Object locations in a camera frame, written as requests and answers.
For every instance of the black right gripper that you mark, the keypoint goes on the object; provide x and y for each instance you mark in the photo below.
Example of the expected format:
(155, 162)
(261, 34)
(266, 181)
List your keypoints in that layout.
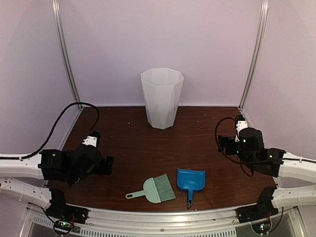
(222, 141)

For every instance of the mint green hand brush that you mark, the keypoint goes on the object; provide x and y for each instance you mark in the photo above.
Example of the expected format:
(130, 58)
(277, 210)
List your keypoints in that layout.
(155, 190)

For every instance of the aluminium left frame rail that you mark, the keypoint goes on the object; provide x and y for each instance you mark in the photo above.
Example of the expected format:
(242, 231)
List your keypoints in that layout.
(67, 66)

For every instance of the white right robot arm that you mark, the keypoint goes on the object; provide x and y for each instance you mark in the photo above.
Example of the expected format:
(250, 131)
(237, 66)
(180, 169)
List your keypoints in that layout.
(250, 149)

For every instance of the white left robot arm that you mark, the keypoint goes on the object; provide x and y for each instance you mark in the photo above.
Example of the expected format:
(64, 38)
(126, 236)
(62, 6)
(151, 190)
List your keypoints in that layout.
(69, 167)

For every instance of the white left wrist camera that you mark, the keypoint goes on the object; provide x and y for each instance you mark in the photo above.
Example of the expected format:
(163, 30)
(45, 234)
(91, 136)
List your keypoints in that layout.
(92, 139)

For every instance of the aluminium frame rail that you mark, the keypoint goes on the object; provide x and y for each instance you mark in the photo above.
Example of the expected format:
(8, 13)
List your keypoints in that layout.
(263, 17)
(67, 66)

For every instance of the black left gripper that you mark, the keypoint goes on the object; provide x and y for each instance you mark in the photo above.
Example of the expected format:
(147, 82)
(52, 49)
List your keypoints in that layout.
(100, 170)

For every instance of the aluminium right frame rail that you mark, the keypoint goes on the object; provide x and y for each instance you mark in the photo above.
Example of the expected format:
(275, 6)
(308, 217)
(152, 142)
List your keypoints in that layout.
(263, 17)

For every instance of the blue plastic dustpan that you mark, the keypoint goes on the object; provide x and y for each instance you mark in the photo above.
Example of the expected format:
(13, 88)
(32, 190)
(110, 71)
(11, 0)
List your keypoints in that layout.
(190, 181)

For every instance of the translucent white waste bin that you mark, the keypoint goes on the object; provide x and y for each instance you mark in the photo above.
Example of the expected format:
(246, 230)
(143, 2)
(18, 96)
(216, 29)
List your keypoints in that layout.
(162, 90)

